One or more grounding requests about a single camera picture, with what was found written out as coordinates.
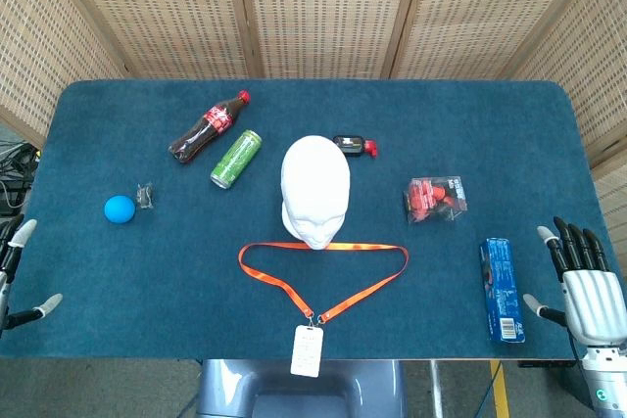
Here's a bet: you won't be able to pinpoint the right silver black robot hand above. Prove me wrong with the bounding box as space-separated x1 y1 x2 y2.
522 215 627 347

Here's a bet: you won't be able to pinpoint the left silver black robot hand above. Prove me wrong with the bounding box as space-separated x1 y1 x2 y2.
0 214 64 339

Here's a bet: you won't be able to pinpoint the orange lanyard strap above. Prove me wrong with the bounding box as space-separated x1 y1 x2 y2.
238 241 410 326

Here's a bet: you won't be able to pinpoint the white badge card holder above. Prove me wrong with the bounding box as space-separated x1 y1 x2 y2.
289 323 324 379

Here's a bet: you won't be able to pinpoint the white mannequin head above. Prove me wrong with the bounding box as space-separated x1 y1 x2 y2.
280 134 352 251

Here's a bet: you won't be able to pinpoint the blue rectangular carton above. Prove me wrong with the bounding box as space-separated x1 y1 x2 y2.
478 237 527 345

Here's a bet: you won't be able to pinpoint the blue ball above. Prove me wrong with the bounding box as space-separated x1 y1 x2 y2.
103 195 136 226

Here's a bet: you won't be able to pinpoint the small dark metal clip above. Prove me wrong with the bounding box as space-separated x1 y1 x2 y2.
136 182 156 210

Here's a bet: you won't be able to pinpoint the blue carpet table mat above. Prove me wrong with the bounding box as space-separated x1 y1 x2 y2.
0 78 619 361

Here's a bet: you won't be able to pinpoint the white table leg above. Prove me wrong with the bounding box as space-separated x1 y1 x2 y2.
429 360 442 418

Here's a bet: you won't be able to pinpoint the woven folding screen panel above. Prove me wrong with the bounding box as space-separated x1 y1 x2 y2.
0 0 126 145
234 0 427 79
391 0 608 79
48 0 264 79
508 0 627 267

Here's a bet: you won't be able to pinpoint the clear box red items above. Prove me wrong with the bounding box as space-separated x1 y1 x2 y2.
403 174 469 225

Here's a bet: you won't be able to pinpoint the cola bottle red cap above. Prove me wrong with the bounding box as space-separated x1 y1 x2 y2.
168 89 252 165

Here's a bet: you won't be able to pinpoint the green drink can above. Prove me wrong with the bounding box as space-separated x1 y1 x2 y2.
210 129 264 191

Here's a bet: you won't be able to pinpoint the black bottle red cap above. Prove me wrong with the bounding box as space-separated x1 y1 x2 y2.
331 134 380 160

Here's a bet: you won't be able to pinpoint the grey-blue robot torso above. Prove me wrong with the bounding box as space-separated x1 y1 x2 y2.
195 358 408 418

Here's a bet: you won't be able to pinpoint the black floor cables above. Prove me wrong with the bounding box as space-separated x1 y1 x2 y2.
0 141 40 216

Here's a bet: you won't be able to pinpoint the black under-table bracket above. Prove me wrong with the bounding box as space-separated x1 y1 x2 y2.
517 359 578 369

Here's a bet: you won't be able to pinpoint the thin blue cable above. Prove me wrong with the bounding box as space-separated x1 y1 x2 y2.
467 368 496 418

